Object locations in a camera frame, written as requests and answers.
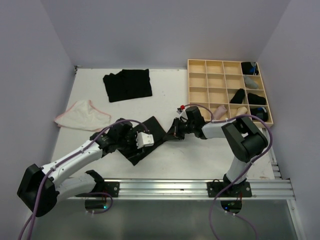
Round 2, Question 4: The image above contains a beige rolled underwear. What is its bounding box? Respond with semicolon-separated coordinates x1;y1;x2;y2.
235;106;248;116

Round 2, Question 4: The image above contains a black striped underwear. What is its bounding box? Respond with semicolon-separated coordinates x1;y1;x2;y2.
109;116;186;166

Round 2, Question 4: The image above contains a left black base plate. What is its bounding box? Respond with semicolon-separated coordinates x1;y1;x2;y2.
76;181;120;198

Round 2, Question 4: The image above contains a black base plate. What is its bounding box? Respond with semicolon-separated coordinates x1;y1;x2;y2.
206;179;253;198
76;181;120;198

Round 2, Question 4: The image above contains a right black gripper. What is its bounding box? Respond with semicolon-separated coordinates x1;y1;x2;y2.
162;116;195;140

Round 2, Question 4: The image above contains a black blue rolled underwear bottom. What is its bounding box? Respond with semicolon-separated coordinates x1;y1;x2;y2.
250;106;269;122

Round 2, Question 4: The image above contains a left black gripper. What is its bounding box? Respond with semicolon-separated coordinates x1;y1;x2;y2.
117;129;145;158

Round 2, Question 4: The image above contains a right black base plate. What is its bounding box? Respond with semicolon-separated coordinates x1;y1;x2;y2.
206;179;253;198

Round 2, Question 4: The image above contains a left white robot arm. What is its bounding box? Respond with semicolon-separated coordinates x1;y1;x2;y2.
17;119;148;217

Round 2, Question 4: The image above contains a black rolled underwear middle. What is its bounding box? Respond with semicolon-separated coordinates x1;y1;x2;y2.
229;88;245;104

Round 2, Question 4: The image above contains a black blue rolled underwear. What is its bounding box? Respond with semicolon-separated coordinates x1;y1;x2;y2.
240;61;259;76
250;106;269;122

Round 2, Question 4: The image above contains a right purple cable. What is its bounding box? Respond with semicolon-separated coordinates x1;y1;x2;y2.
183;103;273;240

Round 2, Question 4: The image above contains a grey rolled underwear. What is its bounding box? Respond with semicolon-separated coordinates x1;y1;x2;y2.
243;75;259;89

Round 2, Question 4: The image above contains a black folded garment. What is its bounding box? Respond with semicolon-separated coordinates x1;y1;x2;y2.
103;69;153;103

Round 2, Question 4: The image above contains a black blue rolled underwear top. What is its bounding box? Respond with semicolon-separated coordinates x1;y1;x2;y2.
240;61;259;76

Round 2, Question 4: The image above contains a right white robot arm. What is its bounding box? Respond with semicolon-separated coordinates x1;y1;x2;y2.
165;105;270;197

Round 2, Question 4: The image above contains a black rolled underwear right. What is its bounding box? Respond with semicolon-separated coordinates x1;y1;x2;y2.
247;92;267;105

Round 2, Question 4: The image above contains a pink rolled underwear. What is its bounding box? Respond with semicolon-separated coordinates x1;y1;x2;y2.
213;105;227;120

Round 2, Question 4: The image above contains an aluminium mounting rail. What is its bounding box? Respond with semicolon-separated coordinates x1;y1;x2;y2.
31;177;297;200

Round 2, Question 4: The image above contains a white pink-trimmed underwear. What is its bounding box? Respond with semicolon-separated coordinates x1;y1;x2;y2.
54;100;112;132

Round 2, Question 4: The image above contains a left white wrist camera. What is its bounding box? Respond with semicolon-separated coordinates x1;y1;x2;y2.
136;132;155;149

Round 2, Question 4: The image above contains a wooden compartment organizer box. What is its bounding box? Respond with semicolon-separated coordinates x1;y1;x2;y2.
187;59;274;127

